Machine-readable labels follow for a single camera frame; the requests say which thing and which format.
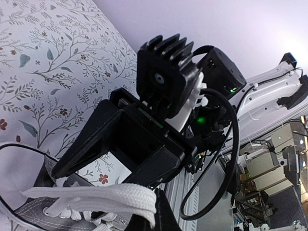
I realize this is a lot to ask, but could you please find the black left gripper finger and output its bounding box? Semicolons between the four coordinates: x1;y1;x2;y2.
125;189;182;231

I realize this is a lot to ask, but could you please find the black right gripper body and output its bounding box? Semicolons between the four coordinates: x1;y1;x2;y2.
110;88;197;187

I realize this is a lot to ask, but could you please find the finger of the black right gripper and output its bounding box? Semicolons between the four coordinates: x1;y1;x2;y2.
51;100;130;179

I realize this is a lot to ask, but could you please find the white shoelace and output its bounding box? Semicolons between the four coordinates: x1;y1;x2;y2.
21;183;156;229

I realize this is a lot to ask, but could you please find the grey canvas sneaker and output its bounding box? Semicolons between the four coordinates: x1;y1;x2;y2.
0;143;133;231

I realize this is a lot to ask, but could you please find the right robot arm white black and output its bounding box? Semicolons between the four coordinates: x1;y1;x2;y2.
51;44;308;186

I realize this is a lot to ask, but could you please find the floral patterned table mat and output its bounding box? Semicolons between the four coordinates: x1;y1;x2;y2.
0;0;154;188

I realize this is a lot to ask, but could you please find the front aluminium rail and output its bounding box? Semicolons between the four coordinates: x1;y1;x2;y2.
165;131;240;231

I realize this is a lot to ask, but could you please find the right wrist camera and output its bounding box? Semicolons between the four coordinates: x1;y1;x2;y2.
136;34;208;131

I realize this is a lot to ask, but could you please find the right black camera cable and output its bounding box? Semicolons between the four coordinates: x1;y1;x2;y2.
180;44;240;221

